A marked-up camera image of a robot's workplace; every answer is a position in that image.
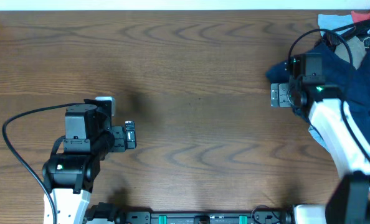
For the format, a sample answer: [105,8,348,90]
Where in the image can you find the light blue cloth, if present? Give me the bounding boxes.
[318,14,354,30]

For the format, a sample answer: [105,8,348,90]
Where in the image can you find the black patterned garment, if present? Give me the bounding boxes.
[315,19,370,51]

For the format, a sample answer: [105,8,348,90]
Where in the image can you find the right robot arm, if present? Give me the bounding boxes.
[271,54,370,223]

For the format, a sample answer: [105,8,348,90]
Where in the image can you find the dark blue denim shorts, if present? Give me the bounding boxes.
[265,32,370,162]

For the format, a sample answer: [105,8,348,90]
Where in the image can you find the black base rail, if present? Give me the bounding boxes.
[82,203,296,224]

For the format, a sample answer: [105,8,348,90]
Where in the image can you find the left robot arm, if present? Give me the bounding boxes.
[42,100,136,223]

